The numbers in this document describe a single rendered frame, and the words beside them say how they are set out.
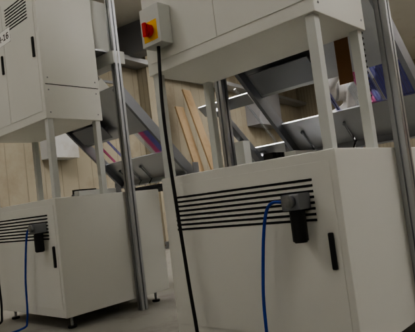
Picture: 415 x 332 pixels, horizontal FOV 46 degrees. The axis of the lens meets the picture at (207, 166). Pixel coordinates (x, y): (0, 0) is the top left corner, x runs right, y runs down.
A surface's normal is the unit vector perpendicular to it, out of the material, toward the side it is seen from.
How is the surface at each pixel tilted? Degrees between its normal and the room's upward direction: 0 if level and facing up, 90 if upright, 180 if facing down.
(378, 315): 90
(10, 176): 90
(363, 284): 90
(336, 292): 90
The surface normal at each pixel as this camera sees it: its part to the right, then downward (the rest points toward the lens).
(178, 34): -0.68, 0.04
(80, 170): 0.83, -0.14
